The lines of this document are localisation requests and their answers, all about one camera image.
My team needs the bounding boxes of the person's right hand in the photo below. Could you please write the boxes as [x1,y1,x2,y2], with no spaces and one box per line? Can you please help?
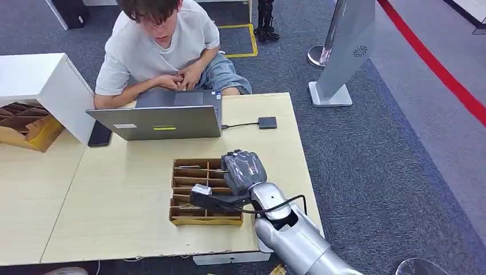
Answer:
[155,74,186,92]

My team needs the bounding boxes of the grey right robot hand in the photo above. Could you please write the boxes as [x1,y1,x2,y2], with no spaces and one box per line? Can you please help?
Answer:
[221,148,268,197]

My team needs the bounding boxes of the person's left hand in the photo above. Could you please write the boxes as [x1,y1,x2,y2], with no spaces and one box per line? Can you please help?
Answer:
[181,62,206,92]

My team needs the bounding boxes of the person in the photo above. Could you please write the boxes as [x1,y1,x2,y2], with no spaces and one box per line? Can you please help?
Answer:
[93,0,253,111]

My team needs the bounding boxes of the grey laptop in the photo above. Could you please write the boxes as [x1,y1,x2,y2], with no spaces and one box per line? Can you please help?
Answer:
[86,89,224,142]

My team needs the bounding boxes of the black usb hub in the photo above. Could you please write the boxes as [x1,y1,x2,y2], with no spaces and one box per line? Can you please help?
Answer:
[258,116,278,130]

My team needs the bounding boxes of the wooden card box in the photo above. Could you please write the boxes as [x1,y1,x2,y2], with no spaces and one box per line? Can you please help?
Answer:
[169,158,245,227]

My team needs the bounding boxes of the white strip under desk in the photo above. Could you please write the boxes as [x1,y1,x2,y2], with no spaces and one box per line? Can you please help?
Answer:
[192,251,272,266]

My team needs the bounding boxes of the black phone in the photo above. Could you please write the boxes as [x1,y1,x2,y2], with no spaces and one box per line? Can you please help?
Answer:
[87,120,113,148]

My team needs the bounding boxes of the black robot legs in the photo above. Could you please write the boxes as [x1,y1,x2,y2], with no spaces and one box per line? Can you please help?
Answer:
[253,0,281,44]

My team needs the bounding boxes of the white cabinet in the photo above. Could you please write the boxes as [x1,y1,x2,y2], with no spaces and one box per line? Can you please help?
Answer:
[0,53,96,144]

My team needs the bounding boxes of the black case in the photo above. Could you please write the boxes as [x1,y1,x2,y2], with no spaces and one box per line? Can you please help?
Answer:
[51,0,92,30]

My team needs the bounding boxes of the round chrome stanchion base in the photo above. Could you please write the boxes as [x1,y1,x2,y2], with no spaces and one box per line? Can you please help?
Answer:
[307,45,335,69]

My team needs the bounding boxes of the open cardboard box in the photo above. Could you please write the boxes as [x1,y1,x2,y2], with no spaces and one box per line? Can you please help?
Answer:
[0,102,66,154]

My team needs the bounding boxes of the silver kiosk stand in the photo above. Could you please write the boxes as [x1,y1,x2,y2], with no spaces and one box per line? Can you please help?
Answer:
[308,0,376,108]

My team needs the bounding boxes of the clear round dome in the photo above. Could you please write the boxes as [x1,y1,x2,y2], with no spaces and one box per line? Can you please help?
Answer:
[394,258,453,275]

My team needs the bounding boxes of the black camera bracket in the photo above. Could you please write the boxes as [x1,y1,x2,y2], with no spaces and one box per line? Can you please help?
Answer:
[189,191,249,214]

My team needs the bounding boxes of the black hub cable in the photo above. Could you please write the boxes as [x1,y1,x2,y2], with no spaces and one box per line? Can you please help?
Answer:
[221,121,260,131]

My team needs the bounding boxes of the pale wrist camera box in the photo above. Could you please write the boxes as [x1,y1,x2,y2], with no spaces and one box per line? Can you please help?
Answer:
[191,184,213,197]

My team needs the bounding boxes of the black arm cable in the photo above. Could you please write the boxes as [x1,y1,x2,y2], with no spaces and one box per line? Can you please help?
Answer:
[228,194,309,218]

